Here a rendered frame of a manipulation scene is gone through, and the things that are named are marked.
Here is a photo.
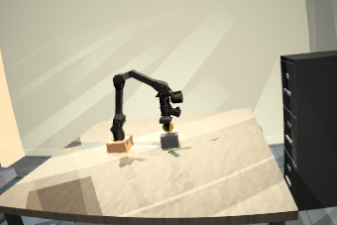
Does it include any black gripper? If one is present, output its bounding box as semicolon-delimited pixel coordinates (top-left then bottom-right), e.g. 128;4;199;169
159;104;172;131

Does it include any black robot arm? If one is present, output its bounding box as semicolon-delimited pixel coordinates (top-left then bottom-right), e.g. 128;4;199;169
109;69;183;142

